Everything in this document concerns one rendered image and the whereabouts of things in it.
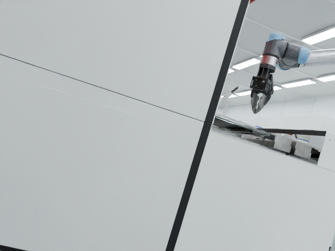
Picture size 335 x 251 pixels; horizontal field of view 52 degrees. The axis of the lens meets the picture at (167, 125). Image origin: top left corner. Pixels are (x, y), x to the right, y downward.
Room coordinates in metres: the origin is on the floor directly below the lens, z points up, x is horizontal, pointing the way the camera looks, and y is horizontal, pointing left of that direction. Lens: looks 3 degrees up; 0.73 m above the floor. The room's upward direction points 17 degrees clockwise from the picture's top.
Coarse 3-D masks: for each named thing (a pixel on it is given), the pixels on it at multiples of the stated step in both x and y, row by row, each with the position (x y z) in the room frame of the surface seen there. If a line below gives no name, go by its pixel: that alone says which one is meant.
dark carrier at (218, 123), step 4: (216, 120) 1.43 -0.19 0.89; (220, 120) 1.39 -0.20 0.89; (216, 124) 1.59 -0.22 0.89; (220, 124) 1.54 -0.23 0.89; (224, 124) 1.49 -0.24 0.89; (228, 124) 1.44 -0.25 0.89; (232, 124) 1.40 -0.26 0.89; (244, 128) 1.43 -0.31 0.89; (244, 132) 1.59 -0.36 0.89; (252, 132) 1.48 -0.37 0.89; (256, 132) 1.44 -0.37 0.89
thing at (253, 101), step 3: (255, 93) 1.50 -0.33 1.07; (255, 96) 1.50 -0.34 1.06; (258, 96) 1.50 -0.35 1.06; (252, 99) 1.48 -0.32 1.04; (255, 99) 1.51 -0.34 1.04; (258, 99) 1.51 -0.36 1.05; (252, 102) 1.49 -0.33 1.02; (255, 102) 1.51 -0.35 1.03; (252, 105) 1.50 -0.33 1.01; (255, 105) 1.50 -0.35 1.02; (252, 108) 1.51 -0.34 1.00; (255, 108) 1.50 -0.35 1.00
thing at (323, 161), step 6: (330, 132) 1.27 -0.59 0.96; (330, 138) 1.27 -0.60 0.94; (324, 144) 1.26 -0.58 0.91; (330, 144) 1.27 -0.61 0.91; (324, 150) 1.27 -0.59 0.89; (330, 150) 1.27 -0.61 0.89; (324, 156) 1.27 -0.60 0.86; (330, 156) 1.27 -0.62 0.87; (318, 162) 1.26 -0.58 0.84; (324, 162) 1.27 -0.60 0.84; (330, 162) 1.27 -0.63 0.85; (330, 168) 1.28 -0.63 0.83
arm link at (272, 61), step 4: (264, 56) 1.47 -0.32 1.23; (268, 56) 1.46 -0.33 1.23; (272, 56) 1.45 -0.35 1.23; (260, 60) 1.50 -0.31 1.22; (264, 60) 1.47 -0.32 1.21; (268, 60) 1.46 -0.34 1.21; (272, 60) 1.45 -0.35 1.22; (276, 60) 1.47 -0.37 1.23; (264, 64) 1.47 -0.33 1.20; (268, 64) 1.46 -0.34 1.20; (272, 64) 1.46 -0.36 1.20; (276, 64) 1.47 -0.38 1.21
